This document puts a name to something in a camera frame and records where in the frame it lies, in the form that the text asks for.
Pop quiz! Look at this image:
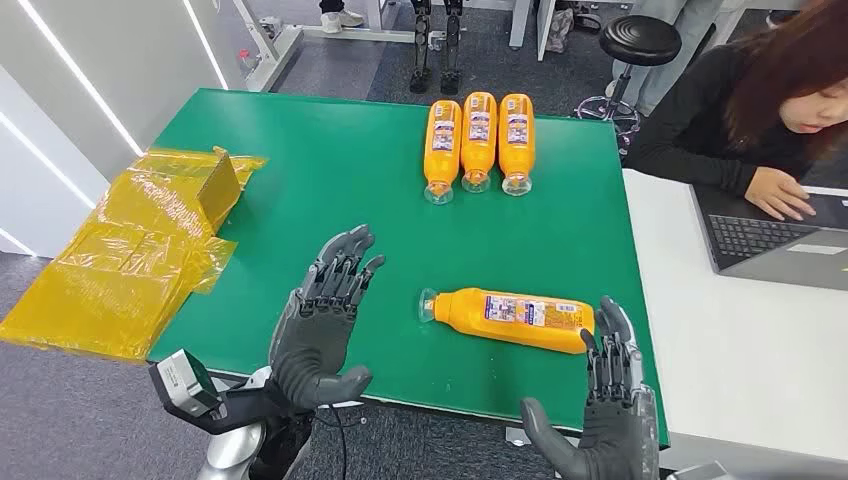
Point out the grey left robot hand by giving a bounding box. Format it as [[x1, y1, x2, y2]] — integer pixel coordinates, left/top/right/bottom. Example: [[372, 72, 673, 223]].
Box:
[[268, 225, 387, 412]]

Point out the person's right hand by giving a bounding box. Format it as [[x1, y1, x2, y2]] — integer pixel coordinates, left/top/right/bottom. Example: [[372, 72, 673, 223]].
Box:
[[743, 166, 817, 223]]

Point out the white desk leg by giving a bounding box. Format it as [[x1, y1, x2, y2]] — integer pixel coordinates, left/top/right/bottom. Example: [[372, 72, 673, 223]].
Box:
[[508, 0, 556, 62]]

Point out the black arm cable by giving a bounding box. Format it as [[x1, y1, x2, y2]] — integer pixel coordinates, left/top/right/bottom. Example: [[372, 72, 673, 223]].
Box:
[[316, 405, 350, 480]]

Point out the green table mat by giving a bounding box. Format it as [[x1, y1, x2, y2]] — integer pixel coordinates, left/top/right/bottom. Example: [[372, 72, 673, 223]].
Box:
[[146, 87, 670, 448]]

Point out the standing person in white shoes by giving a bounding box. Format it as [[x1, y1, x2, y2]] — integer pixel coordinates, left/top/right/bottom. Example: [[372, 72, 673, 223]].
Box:
[[317, 0, 366, 34]]

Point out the seated person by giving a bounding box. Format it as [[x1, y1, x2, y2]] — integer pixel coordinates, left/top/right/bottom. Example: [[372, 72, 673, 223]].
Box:
[[622, 0, 848, 223]]

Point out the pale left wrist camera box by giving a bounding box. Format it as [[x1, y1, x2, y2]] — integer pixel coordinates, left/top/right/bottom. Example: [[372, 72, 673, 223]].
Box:
[[146, 349, 223, 420]]

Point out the black robot leg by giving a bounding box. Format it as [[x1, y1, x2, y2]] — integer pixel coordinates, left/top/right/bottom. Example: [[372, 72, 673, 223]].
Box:
[[440, 0, 464, 96], [409, 0, 433, 95]]

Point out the white metal frame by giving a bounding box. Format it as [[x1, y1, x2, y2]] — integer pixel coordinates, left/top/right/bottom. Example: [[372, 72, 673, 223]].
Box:
[[231, 0, 442, 94]]

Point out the yellow film wrapped box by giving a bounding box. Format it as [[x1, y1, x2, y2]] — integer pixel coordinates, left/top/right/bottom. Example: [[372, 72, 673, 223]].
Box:
[[99, 146, 268, 243]]

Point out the orange detergent bottle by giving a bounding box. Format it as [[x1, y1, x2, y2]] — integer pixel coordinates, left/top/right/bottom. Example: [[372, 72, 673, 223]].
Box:
[[497, 92, 537, 197], [460, 91, 498, 195], [422, 99, 463, 206], [417, 286, 596, 356]]

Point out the black round stool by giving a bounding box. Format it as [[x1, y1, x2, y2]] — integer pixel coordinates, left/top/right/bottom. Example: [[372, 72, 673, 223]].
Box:
[[572, 14, 684, 144]]

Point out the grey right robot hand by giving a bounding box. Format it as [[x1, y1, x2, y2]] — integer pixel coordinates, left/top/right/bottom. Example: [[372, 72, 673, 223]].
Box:
[[519, 296, 662, 480]]

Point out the grey laptop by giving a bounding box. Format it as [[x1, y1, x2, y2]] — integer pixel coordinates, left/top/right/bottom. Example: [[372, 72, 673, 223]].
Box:
[[690, 184, 848, 293]]

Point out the grey plastic bag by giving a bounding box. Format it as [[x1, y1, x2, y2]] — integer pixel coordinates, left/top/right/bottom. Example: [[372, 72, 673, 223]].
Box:
[[544, 7, 576, 54]]

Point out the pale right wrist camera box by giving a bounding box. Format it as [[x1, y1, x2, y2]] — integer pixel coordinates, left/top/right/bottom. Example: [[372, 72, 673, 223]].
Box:
[[665, 461, 737, 480]]

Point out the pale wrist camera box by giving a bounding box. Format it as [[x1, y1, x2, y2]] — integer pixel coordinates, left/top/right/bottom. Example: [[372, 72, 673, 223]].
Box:
[[146, 349, 223, 420], [665, 461, 737, 480]]

